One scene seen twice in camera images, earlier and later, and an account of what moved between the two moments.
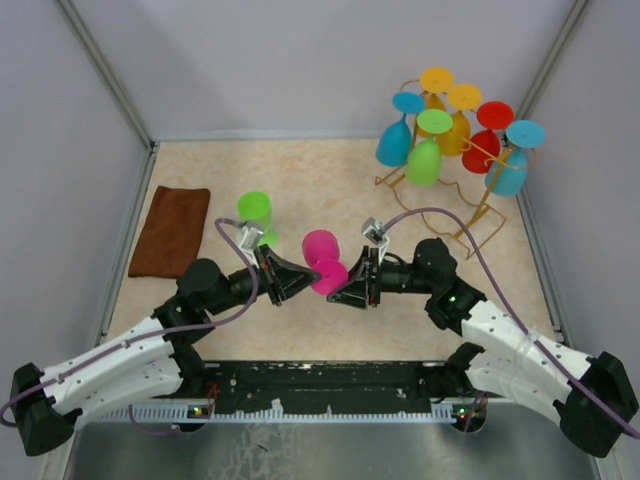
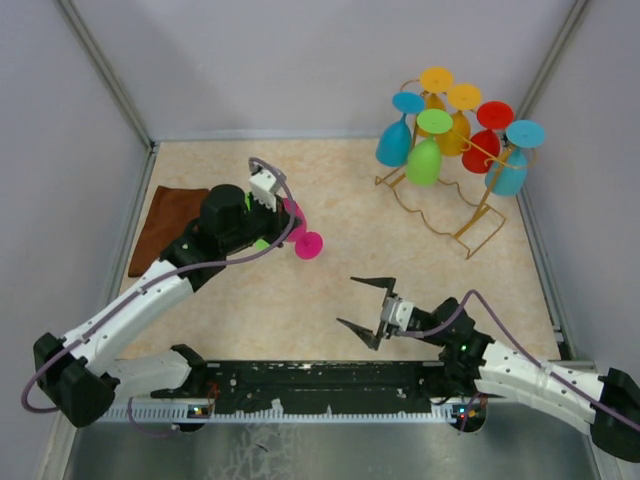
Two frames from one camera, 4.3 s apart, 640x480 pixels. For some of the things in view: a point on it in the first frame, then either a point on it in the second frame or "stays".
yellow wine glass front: (461, 97) stays
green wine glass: (423, 163) stays
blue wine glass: (395, 139) stays
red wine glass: (483, 149) stays
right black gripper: (361, 282) -> (373, 340)
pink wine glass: (321, 250) -> (308, 245)
